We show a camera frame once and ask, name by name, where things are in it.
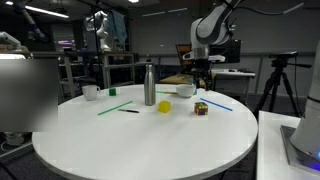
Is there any white mug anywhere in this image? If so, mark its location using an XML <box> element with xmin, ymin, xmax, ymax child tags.
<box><xmin>81</xmin><ymin>84</ymin><xmax>101</xmax><ymax>102</ymax></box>

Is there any black computer monitor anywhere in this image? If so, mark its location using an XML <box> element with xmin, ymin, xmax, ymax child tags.
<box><xmin>209</xmin><ymin>39</ymin><xmax>242</xmax><ymax>65</ymax></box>

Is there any grey metal base plate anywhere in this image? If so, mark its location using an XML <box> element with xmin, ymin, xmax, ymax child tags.
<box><xmin>279</xmin><ymin>124</ymin><xmax>320</xmax><ymax>176</ymax></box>

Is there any grey metal frame table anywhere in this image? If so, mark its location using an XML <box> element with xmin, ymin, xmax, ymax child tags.
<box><xmin>99</xmin><ymin>51</ymin><xmax>136</xmax><ymax>89</ymax></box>
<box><xmin>31</xmin><ymin>49</ymin><xmax>101</xmax><ymax>101</ymax></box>

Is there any black camera tripod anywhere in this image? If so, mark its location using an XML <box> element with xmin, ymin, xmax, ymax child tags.
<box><xmin>253</xmin><ymin>58</ymin><xmax>313</xmax><ymax>118</ymax></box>

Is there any white bowl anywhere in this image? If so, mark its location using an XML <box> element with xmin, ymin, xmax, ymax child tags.
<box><xmin>175</xmin><ymin>83</ymin><xmax>197</xmax><ymax>99</ymax></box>

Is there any black pen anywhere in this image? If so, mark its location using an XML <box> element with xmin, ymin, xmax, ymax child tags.
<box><xmin>117</xmin><ymin>108</ymin><xmax>140</xmax><ymax>114</ymax></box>

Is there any long ceiling light strip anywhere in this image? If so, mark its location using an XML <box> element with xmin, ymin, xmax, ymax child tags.
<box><xmin>4</xmin><ymin>0</ymin><xmax>70</xmax><ymax>19</ymax></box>

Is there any yellow block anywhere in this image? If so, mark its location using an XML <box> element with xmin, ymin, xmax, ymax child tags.
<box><xmin>157</xmin><ymin>100</ymin><xmax>172</xmax><ymax>114</ymax></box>

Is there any white robot stand table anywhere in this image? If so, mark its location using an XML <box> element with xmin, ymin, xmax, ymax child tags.
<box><xmin>255</xmin><ymin>109</ymin><xmax>320</xmax><ymax>180</ymax></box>

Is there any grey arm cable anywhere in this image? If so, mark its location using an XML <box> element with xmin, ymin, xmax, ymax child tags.
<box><xmin>233</xmin><ymin>2</ymin><xmax>305</xmax><ymax>16</ymax></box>

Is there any monitor with orange screen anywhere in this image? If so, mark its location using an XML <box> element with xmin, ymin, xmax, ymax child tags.
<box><xmin>175</xmin><ymin>43</ymin><xmax>193</xmax><ymax>75</ymax></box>

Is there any white office desk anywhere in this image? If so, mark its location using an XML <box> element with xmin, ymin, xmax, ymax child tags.
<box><xmin>211</xmin><ymin>68</ymin><xmax>257</xmax><ymax>98</ymax></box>

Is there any stainless steel water bottle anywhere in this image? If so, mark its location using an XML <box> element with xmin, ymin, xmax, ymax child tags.
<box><xmin>143</xmin><ymin>63</ymin><xmax>157</xmax><ymax>107</ymax></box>

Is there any hanging blue cloth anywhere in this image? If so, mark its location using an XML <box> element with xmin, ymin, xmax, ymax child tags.
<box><xmin>106</xmin><ymin>9</ymin><xmax>129</xmax><ymax>51</ymax></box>

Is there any blue straw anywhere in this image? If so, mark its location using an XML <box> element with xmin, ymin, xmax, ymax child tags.
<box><xmin>200</xmin><ymin>97</ymin><xmax>234</xmax><ymax>112</ymax></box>

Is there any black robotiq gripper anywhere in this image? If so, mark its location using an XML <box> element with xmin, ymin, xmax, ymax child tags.
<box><xmin>192</xmin><ymin>59</ymin><xmax>214</xmax><ymax>92</ymax></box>

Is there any multicoloured rubik's cube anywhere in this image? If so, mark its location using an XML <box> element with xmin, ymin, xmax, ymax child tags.
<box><xmin>194</xmin><ymin>101</ymin><xmax>209</xmax><ymax>116</ymax></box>

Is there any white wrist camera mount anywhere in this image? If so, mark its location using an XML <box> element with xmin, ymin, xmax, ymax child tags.
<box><xmin>182</xmin><ymin>52</ymin><xmax>226</xmax><ymax>64</ymax></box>

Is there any wooden desk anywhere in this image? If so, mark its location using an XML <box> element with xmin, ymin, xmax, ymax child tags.
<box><xmin>159</xmin><ymin>73</ymin><xmax>214</xmax><ymax>90</ymax></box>

